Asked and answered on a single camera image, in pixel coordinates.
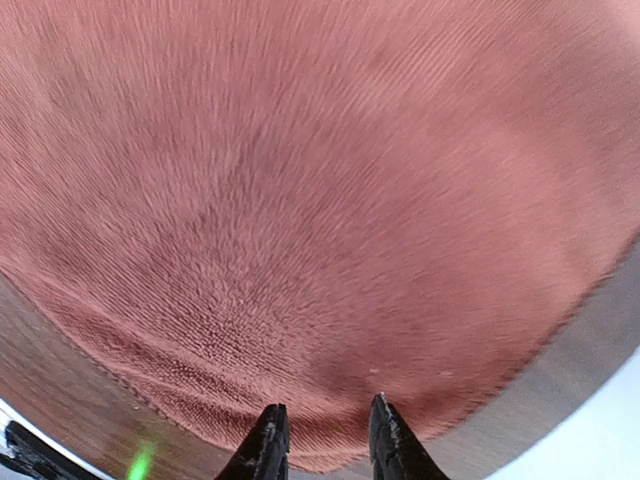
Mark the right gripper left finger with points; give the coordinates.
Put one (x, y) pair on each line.
(263, 454)

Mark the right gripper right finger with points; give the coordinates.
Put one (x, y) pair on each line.
(394, 450)

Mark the brown towel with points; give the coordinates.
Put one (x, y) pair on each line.
(233, 203)

